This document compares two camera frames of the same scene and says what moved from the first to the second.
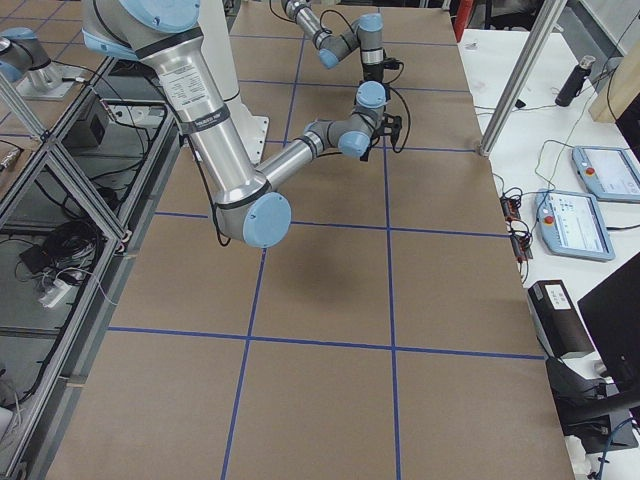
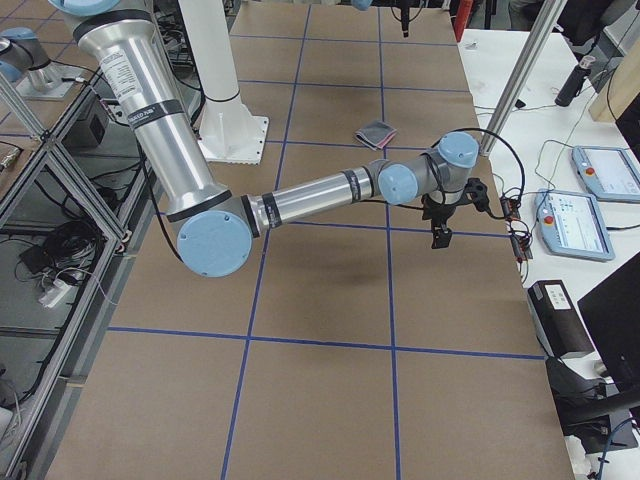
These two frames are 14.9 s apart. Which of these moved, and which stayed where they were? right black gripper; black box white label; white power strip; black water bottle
Moved: right black gripper
Stayed: black water bottle; white power strip; black box white label
